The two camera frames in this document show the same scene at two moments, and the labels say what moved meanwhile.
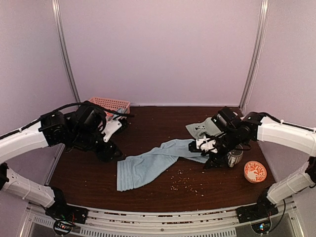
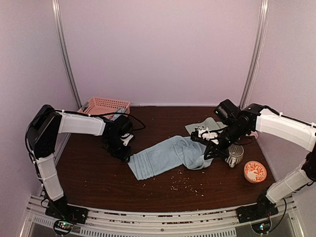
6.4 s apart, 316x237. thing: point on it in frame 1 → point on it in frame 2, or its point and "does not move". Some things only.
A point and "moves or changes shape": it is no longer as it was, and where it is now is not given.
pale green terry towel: (208, 126) does not move
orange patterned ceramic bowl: (255, 172) does not move
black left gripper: (105, 155) → (123, 155)
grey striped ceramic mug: (235, 156) does not move
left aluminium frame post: (56, 8) does not move
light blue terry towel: (133, 171) moves or changes shape
